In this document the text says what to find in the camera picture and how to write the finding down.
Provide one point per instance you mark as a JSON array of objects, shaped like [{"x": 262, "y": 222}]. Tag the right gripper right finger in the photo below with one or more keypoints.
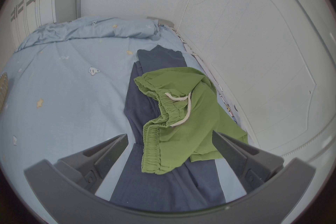
[{"x": 228, "y": 149}]

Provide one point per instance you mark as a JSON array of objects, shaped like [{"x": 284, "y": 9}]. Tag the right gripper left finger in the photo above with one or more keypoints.
[{"x": 112, "y": 149}]

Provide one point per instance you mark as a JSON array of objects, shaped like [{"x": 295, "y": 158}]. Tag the green shorts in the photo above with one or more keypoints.
[{"x": 199, "y": 118}]

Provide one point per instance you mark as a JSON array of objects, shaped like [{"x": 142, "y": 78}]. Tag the dark blue T-shirt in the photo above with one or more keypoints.
[{"x": 157, "y": 191}]

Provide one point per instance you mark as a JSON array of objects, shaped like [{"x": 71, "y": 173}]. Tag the pale blue quilt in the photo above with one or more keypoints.
[{"x": 86, "y": 30}]

